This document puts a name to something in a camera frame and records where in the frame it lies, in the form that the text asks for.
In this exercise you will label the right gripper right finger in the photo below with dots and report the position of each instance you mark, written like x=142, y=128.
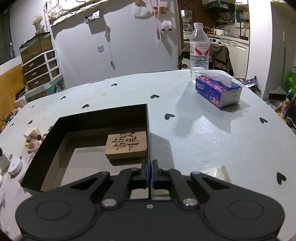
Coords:
x=175, y=183

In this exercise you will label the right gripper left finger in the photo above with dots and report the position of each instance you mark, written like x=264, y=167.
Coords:
x=123, y=184

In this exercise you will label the carved wooden block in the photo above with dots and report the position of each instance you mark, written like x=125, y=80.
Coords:
x=126, y=145

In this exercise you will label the black cardboard box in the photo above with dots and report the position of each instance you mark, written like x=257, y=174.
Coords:
x=74, y=147

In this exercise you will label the wooden stamp with white block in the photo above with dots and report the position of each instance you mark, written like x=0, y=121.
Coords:
x=32, y=134

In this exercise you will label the white round tape measure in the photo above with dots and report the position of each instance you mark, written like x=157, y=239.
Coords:
x=15, y=166

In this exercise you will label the white power adapter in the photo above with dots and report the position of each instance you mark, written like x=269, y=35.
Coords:
x=4, y=162

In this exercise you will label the purple tissue box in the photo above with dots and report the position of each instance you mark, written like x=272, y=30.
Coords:
x=217, y=93

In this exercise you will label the clear water bottle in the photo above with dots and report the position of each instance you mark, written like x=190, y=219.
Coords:
x=199, y=51

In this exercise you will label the white drawer unit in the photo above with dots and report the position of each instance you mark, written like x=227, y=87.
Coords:
x=43, y=69

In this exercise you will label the white sheep plush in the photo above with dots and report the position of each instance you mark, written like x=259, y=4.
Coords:
x=166, y=26

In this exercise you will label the glass fish tank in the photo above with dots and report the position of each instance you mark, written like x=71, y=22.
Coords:
x=36, y=45

